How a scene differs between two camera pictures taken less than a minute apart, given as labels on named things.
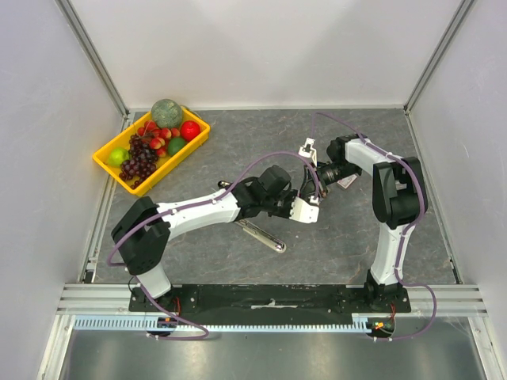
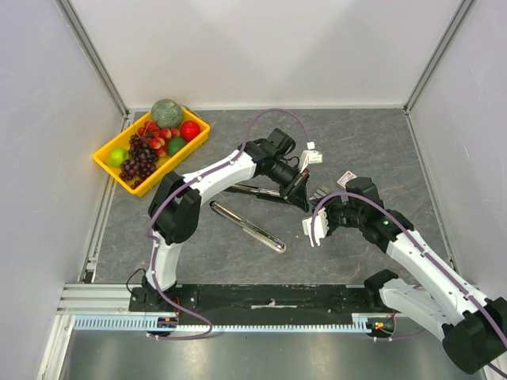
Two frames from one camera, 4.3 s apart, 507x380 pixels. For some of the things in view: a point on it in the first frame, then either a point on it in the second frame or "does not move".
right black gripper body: (329, 174) to (330, 214)
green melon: (167, 113) does not move
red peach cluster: (158, 136) does not move
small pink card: (344, 181) does not move
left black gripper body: (281, 206) to (295, 183)
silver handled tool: (262, 236) does not move
